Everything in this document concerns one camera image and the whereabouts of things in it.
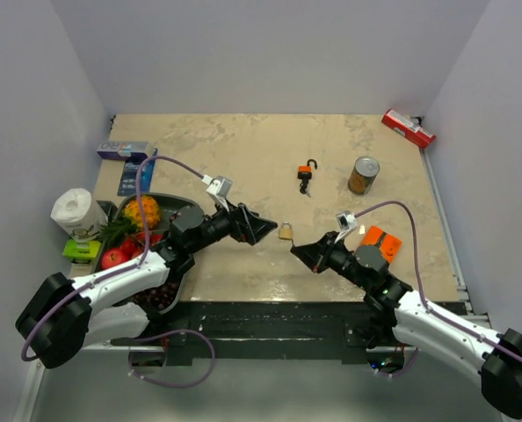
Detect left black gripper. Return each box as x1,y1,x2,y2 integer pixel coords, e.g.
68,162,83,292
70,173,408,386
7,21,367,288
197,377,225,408
189,195,277,255

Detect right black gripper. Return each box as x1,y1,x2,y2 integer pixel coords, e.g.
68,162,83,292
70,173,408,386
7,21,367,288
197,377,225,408
291,231,371,291

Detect brass padlock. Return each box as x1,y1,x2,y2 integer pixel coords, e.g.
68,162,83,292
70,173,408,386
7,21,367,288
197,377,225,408
278,222,294,241

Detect orange black padlock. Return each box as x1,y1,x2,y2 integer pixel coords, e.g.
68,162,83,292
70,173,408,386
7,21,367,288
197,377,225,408
297,159,318,181

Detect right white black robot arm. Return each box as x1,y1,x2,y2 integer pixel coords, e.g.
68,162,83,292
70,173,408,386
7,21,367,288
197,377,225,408
291,231,522,419

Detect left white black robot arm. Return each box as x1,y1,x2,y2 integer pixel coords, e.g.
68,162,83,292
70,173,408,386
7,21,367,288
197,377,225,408
15,203,278,369

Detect orange blister pack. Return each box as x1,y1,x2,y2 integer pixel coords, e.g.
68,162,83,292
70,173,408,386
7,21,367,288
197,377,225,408
359,226,402,264

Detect grey fruit tray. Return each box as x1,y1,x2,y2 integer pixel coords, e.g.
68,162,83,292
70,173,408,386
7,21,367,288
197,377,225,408
91,193,198,314

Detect tin can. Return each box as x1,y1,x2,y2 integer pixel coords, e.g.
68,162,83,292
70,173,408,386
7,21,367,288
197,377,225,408
347,156,380,195

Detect purple grapes bunch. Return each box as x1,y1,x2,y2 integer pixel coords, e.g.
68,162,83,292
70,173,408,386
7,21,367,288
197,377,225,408
133,211,183,311

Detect small peach fruits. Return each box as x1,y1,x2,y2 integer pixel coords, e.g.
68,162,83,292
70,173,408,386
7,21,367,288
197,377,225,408
120,232,163,258

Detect orange flower pineapple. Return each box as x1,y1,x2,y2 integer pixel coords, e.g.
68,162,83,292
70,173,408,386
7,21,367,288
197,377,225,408
98,195,162,245

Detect blue blister pack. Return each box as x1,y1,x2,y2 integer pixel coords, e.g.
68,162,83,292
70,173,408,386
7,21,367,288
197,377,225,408
117,160,155,197

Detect red apple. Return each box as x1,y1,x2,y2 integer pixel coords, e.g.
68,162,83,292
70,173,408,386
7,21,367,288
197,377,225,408
100,247,130,270

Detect red cardboard box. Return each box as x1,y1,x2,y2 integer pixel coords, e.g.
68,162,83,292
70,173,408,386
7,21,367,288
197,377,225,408
381,109,436,149

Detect blue white box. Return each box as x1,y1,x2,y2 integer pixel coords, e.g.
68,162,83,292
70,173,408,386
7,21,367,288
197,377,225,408
97,141,154,161

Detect paper towel roll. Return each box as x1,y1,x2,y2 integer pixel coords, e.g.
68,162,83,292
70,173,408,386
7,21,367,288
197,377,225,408
50,188,108,243

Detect green box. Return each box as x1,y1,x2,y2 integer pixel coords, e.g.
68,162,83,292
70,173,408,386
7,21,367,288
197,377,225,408
62,239,101,263

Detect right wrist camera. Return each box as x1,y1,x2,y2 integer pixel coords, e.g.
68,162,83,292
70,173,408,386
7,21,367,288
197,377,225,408
335,211,359,243

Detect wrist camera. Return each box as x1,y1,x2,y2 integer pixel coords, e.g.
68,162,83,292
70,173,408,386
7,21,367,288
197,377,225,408
335,211,359,243
201,175,233,211

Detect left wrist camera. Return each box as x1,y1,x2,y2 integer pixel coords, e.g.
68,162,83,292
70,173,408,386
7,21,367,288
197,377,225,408
201,175,233,211

